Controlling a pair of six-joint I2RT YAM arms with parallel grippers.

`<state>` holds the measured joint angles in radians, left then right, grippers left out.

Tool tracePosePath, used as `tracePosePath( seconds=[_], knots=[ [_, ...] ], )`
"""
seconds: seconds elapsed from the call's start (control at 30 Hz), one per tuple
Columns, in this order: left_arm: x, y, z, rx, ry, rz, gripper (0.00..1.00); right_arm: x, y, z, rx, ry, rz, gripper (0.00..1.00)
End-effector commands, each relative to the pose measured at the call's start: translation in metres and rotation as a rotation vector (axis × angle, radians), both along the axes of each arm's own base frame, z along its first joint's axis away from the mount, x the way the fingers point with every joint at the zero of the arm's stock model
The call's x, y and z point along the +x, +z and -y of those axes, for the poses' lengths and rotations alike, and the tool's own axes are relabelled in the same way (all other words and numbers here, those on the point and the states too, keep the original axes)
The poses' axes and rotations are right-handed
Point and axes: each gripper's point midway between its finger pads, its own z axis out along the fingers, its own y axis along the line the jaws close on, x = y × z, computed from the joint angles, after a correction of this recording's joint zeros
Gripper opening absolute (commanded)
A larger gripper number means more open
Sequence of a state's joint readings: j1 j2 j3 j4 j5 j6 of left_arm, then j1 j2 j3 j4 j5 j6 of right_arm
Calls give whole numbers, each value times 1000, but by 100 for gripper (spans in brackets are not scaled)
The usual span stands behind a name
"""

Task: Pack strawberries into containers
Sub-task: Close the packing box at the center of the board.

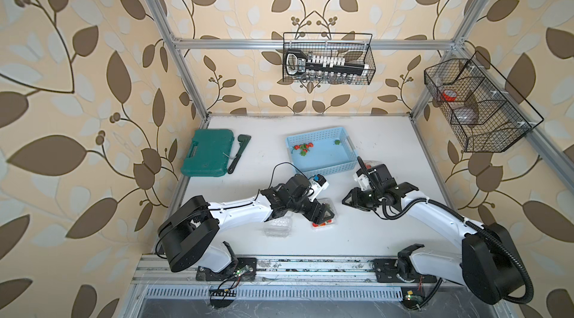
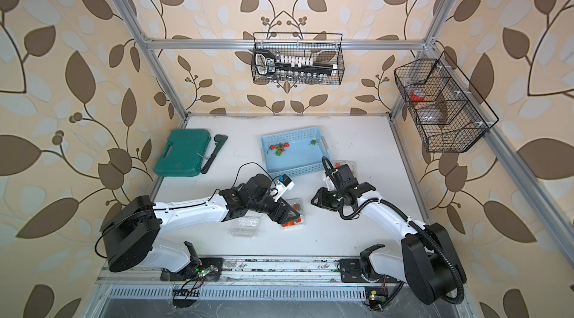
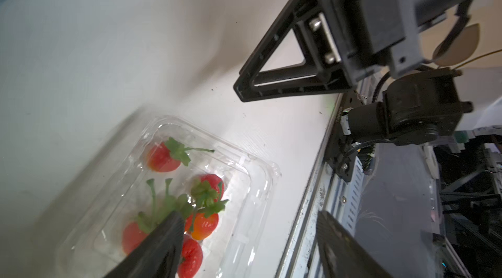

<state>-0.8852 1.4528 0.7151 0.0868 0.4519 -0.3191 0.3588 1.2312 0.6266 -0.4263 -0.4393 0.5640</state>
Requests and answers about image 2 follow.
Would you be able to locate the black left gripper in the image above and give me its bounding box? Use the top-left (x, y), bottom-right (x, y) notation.
top-left (247, 193), bottom-right (302, 225)

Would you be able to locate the strawberry cluster with green leaves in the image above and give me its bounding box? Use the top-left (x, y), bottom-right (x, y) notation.
top-left (266, 143), bottom-right (290, 157)

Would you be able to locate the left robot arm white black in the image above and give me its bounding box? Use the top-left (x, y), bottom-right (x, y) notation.
top-left (99, 174), bottom-right (300, 275)

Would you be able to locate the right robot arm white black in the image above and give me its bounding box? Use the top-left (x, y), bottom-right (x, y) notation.
top-left (311, 158), bottom-right (467, 305)

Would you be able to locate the light blue perforated plastic basket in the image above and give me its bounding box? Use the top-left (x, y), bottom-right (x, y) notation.
top-left (260, 127), bottom-right (331, 177)

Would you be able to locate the red tape roll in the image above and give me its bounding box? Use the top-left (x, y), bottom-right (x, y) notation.
top-left (410, 89), bottom-right (426, 103)

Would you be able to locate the green tool case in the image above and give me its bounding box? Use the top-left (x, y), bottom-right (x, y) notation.
top-left (153, 129), bottom-right (212, 178)

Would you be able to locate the black white tool set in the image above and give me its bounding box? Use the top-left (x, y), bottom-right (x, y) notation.
top-left (252, 50), bottom-right (345, 77)

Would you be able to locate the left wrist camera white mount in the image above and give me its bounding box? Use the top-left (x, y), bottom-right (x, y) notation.
top-left (270, 174), bottom-right (294, 202)

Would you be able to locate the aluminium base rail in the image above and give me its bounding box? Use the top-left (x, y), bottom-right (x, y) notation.
top-left (89, 254), bottom-right (469, 301)

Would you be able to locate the green pipe wrench black handle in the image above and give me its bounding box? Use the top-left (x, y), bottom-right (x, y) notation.
top-left (201, 134), bottom-right (228, 175)

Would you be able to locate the black wire basket right wall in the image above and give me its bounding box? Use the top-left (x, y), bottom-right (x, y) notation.
top-left (394, 52), bottom-right (499, 153)

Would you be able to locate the black wire basket wall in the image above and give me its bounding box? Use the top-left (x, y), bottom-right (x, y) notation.
top-left (251, 31), bottom-right (345, 86)
top-left (394, 52), bottom-right (499, 153)

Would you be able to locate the black wire basket back wall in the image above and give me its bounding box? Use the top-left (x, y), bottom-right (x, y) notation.
top-left (251, 31), bottom-right (345, 86)

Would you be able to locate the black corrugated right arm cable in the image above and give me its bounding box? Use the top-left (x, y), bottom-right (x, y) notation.
top-left (321, 156), bottom-right (466, 310)

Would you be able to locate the aluminium frame post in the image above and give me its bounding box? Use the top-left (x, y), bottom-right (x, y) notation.
top-left (112, 0), bottom-right (188, 123)

